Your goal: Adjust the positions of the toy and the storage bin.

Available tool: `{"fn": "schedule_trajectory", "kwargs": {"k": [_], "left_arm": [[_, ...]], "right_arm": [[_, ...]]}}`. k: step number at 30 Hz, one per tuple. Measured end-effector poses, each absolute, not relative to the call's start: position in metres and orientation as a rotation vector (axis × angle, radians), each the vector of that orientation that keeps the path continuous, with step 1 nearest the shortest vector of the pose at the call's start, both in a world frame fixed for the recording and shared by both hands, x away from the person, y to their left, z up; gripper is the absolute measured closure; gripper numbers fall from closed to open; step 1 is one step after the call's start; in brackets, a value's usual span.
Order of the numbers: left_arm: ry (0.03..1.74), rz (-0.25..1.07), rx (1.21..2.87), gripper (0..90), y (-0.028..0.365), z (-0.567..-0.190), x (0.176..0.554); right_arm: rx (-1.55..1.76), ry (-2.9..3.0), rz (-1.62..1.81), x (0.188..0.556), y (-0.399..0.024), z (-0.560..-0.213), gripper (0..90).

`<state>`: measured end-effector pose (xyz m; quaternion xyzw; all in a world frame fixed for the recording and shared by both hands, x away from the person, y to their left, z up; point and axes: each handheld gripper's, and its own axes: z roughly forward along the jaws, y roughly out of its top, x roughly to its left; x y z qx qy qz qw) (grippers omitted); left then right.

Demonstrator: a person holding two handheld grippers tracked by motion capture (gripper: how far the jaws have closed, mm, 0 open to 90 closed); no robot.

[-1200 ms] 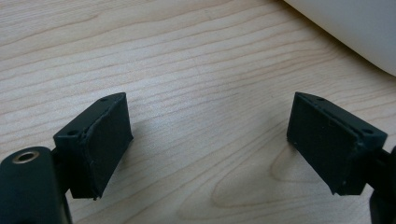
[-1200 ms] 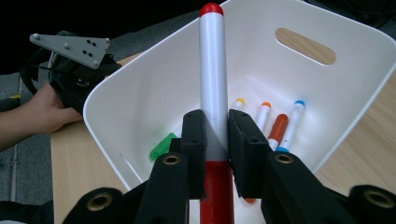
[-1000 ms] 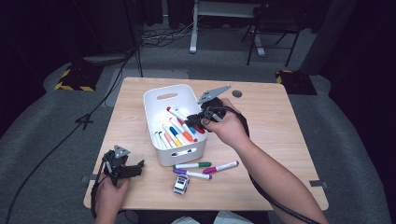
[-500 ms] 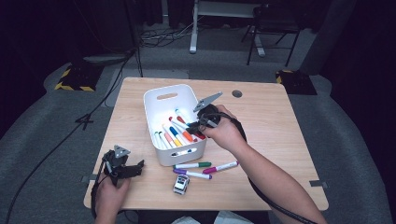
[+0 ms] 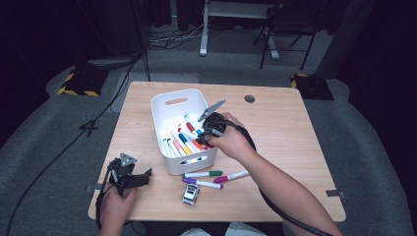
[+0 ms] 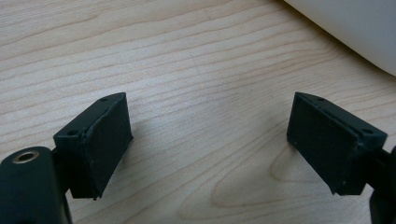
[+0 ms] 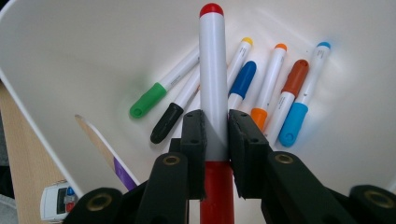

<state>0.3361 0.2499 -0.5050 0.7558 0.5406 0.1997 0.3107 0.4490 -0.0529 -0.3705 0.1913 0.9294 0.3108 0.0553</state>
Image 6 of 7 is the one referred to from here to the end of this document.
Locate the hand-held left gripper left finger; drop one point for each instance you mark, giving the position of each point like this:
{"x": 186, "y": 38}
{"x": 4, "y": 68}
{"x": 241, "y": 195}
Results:
{"x": 102, "y": 146}

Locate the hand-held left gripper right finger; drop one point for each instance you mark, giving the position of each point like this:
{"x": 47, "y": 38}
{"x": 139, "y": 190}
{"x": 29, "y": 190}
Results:
{"x": 323, "y": 143}

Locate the white plastic bin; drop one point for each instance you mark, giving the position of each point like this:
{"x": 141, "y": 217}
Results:
{"x": 361, "y": 28}

